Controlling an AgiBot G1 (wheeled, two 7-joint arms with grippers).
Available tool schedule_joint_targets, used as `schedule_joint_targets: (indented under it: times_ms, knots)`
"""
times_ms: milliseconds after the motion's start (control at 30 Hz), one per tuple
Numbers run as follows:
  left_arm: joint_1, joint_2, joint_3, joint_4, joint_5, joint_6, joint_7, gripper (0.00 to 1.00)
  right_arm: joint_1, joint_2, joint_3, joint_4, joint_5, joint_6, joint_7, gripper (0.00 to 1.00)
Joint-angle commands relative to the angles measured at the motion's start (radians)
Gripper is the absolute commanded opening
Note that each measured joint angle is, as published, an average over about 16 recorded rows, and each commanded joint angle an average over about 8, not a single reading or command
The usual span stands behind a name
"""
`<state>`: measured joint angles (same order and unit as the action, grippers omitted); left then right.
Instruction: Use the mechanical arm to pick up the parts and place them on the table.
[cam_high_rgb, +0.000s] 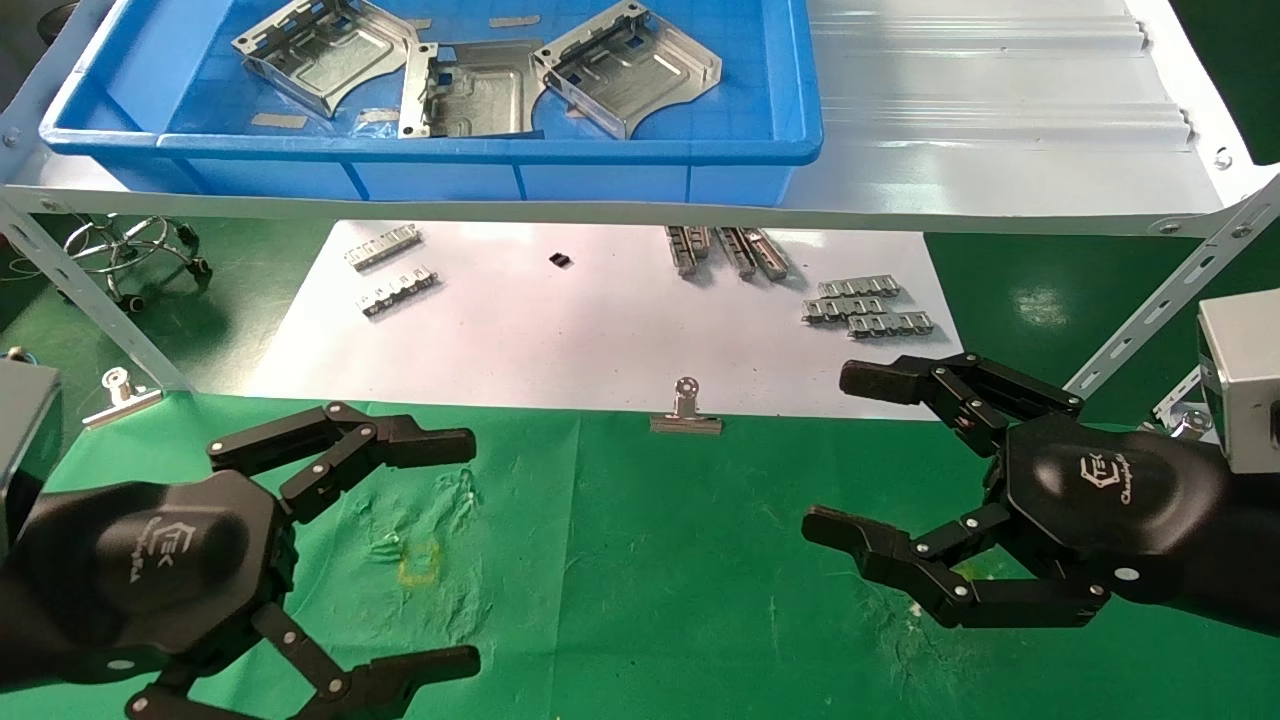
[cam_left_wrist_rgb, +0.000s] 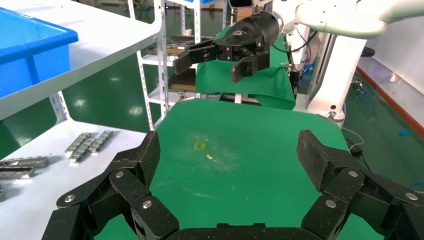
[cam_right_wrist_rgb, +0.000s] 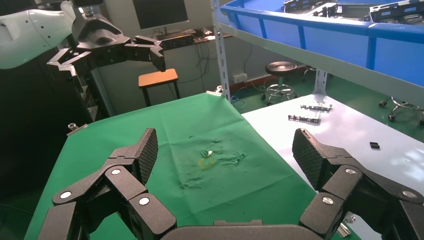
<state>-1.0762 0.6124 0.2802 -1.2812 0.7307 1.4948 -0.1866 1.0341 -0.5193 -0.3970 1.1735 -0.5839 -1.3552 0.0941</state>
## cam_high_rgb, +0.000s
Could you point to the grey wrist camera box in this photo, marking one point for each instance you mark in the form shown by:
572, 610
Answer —
1240, 380
25, 440

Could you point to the silver sheet metal bracket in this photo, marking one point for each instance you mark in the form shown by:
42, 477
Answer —
640, 65
330, 55
480, 95

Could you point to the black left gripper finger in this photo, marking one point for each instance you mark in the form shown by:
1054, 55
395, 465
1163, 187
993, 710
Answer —
395, 440
400, 675

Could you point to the perforated metal shelf brace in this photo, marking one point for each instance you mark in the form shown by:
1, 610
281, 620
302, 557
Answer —
1160, 305
90, 300

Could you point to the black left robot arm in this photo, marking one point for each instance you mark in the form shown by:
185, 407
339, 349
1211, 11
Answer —
15, 630

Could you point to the chrome stool base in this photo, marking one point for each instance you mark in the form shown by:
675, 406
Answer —
125, 245

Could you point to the white paper sheet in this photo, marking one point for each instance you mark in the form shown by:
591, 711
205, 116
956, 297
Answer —
580, 330

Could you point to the grey metal rail piece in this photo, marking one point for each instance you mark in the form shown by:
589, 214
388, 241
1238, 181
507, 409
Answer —
685, 250
755, 252

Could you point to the white metal shelf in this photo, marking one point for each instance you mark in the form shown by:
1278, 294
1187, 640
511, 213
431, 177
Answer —
1000, 185

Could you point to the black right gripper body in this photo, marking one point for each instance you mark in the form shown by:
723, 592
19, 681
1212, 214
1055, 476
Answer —
1100, 505

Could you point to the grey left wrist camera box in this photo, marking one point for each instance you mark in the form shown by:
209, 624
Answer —
25, 440

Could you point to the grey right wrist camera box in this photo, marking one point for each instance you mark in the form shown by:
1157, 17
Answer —
1240, 380

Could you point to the green cloth mat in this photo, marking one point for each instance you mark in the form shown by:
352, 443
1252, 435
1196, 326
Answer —
640, 560

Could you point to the silver metal connector strip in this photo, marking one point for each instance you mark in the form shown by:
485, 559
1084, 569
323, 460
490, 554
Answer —
860, 288
892, 325
382, 247
845, 310
398, 291

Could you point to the grey tape strip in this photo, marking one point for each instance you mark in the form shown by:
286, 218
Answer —
378, 115
514, 21
420, 23
279, 121

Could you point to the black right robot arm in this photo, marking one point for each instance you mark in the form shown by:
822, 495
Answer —
1250, 550

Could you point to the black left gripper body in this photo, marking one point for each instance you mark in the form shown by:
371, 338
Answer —
150, 560

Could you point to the small black part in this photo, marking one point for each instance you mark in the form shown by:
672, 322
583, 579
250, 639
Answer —
560, 260

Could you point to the white ribbed panel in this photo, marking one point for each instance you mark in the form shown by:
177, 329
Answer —
1000, 80

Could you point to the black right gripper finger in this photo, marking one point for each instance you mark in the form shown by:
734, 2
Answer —
900, 380
900, 565

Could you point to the silver binder clip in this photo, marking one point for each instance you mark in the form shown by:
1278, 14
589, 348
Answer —
686, 422
120, 405

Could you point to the blue plastic bin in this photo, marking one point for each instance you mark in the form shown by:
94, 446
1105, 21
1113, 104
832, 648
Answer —
480, 165

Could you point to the bolted metal angle bracket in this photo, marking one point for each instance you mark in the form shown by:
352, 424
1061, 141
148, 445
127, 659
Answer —
1185, 415

